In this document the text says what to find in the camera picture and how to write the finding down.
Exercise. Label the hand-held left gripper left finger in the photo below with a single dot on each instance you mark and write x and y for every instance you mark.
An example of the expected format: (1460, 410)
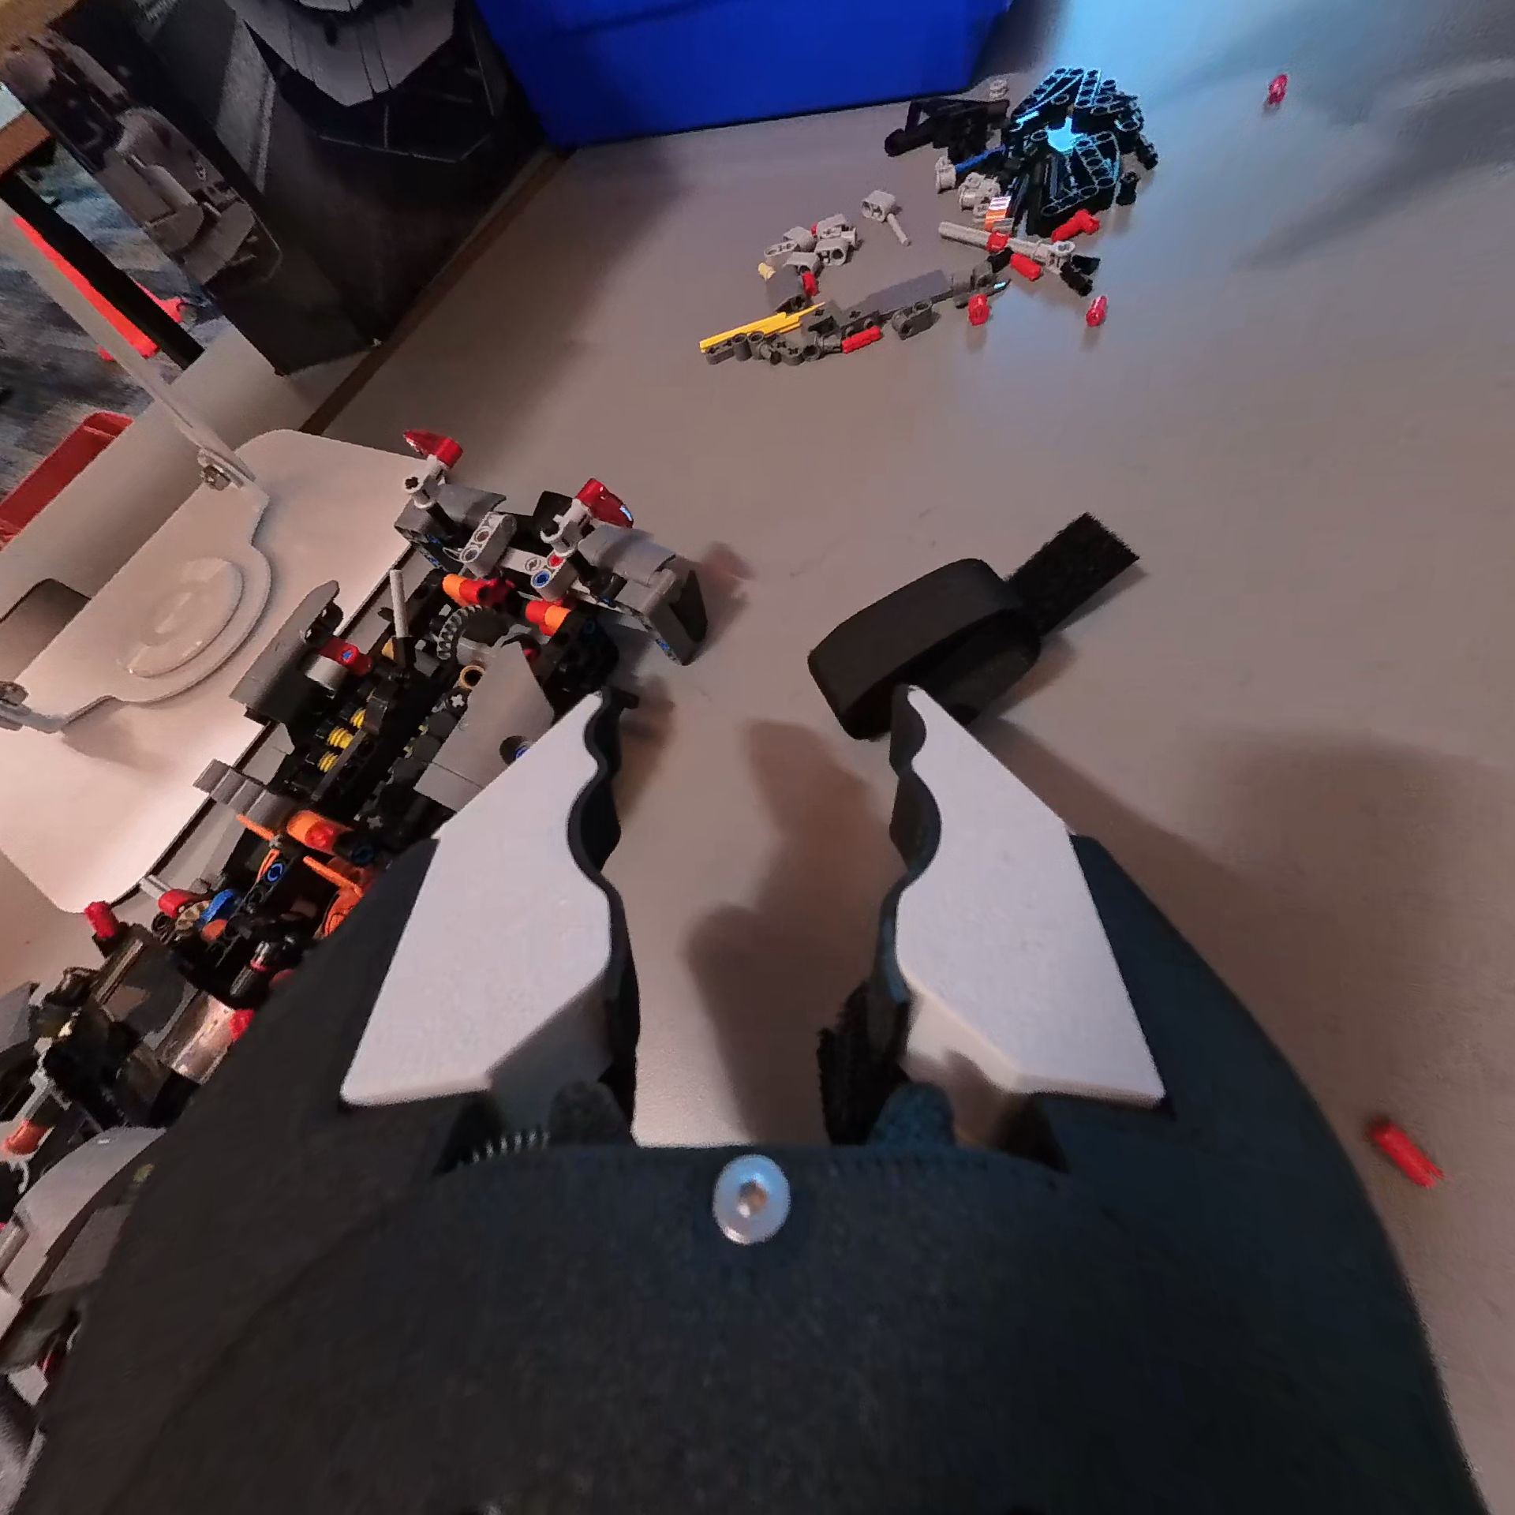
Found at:
(496, 943)

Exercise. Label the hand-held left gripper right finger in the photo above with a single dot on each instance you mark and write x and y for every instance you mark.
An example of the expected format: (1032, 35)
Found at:
(1032, 943)

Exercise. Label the partly built lego vehicle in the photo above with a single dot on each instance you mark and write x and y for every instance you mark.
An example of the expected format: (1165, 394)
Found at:
(627, 566)

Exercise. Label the dark printed lego box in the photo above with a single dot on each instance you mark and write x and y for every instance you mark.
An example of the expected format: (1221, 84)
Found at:
(355, 177)

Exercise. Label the pile of loose lego pieces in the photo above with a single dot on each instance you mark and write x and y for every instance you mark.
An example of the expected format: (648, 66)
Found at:
(1066, 140)

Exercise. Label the white book stand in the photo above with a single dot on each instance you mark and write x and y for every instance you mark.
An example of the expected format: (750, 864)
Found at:
(119, 772)

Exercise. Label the red plastic bin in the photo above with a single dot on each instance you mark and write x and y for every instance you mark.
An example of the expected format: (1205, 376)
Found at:
(58, 474)

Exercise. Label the blue plastic bin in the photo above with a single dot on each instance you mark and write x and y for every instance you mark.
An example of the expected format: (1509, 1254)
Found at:
(733, 69)

